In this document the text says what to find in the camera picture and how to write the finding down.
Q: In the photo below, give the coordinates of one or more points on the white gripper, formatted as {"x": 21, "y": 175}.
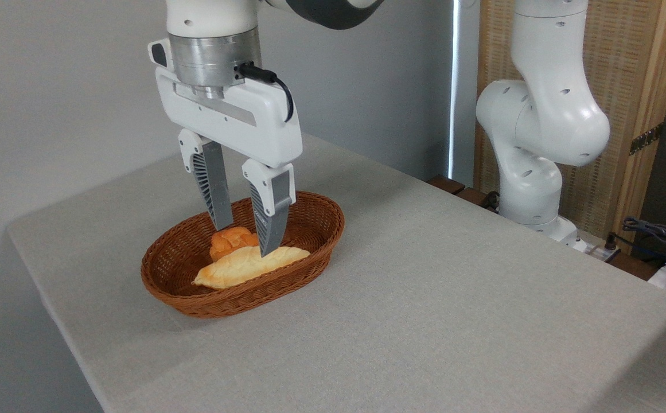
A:
{"x": 241, "y": 123}

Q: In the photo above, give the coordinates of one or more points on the long pale bread loaf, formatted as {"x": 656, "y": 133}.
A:
{"x": 246, "y": 267}

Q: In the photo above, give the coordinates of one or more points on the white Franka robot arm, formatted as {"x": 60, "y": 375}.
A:
{"x": 539, "y": 115}

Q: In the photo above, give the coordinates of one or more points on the round orange bread roll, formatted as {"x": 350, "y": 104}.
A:
{"x": 229, "y": 240}

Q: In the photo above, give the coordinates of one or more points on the brown wicker oval basket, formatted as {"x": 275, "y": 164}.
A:
{"x": 310, "y": 229}

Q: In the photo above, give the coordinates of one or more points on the grey tablecloth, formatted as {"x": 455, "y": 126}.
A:
{"x": 453, "y": 315}

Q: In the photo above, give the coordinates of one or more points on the black power plug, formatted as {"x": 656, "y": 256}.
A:
{"x": 611, "y": 241}

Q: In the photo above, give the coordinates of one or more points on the metal screen hinge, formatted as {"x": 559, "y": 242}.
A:
{"x": 646, "y": 139}

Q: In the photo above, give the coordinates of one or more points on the woven wooden folding screen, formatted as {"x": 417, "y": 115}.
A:
{"x": 631, "y": 57}

